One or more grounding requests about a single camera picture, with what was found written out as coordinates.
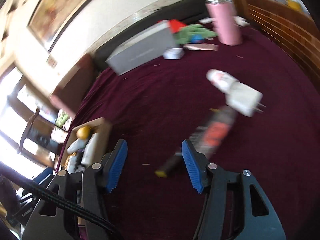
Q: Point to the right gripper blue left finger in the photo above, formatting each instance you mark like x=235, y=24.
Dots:
x=113, y=164

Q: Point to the grey long box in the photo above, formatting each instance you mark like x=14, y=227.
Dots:
x=142, y=48

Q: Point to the green cloth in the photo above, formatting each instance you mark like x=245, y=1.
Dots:
x=193, y=33

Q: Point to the maroon bed blanket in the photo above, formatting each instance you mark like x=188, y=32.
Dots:
x=160, y=104

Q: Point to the framed wall painting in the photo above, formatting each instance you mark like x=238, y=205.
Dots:
x=50, y=18

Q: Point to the black headboard cushion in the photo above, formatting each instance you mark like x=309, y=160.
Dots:
x=185, y=11

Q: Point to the pink thermos bottle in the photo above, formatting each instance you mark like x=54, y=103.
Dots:
x=222, y=12

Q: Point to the clear case red contents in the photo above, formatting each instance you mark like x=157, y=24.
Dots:
x=208, y=137

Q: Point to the white bottle purple label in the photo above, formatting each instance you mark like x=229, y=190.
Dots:
x=77, y=145

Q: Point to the yellow round jar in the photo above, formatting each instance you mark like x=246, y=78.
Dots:
x=83, y=133

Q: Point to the brown cardboard tray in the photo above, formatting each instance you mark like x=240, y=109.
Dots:
x=94, y=150

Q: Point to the white wall charger plug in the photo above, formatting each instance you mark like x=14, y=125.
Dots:
x=244, y=99

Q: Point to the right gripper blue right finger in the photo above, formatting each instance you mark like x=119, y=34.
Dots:
x=197, y=167

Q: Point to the black marker yellow cap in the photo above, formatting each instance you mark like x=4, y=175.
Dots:
x=170, y=166

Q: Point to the pink toothpaste tube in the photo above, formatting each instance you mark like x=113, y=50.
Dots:
x=201, y=47

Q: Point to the white red label pill bottle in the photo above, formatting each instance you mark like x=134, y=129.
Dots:
x=221, y=80

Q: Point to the small white multiport charger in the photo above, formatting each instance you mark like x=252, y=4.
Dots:
x=173, y=54

